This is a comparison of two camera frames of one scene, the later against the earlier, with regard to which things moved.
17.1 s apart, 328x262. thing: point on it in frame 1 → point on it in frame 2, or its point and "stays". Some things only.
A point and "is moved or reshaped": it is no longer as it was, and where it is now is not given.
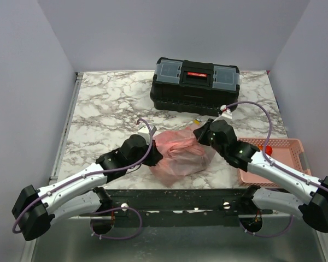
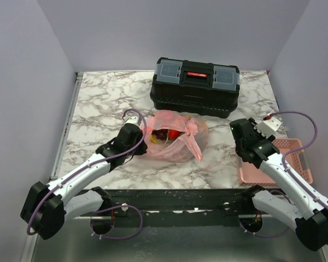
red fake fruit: [269, 150] is moved or reshaped
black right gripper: [200, 132] → [253, 124]
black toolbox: [176, 207] stays
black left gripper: [156, 156] → [142, 149]
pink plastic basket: [289, 150] stays
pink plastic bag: [183, 154] is moved or reshaped
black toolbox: [194, 87] stays
